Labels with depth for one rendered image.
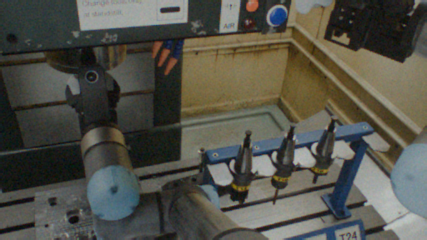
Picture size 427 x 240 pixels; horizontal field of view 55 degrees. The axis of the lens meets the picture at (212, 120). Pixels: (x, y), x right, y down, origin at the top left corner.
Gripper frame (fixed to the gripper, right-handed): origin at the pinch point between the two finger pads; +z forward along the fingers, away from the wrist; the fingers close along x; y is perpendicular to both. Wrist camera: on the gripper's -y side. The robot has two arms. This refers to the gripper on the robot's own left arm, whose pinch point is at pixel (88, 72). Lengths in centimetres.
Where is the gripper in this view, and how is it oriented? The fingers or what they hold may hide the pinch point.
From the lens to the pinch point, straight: 90.5
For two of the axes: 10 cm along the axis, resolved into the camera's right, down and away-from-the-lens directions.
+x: 9.4, -1.5, 3.1
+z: -3.3, -6.0, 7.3
